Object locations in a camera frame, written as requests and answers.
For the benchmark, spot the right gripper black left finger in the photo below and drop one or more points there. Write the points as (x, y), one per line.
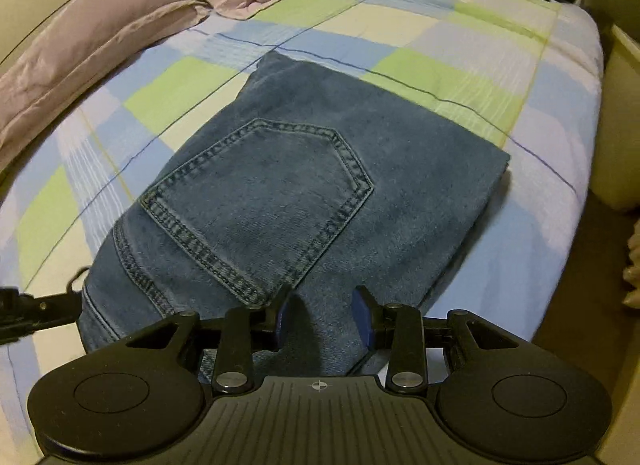
(234, 338)

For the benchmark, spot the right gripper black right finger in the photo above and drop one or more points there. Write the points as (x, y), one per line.
(407, 335)

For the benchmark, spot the blue denim jeans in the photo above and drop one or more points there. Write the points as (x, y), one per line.
(312, 182)

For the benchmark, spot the checkered bed sheet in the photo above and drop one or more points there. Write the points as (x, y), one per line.
(523, 74)

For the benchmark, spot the mauve pillow far side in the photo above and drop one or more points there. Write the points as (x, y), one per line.
(87, 40)

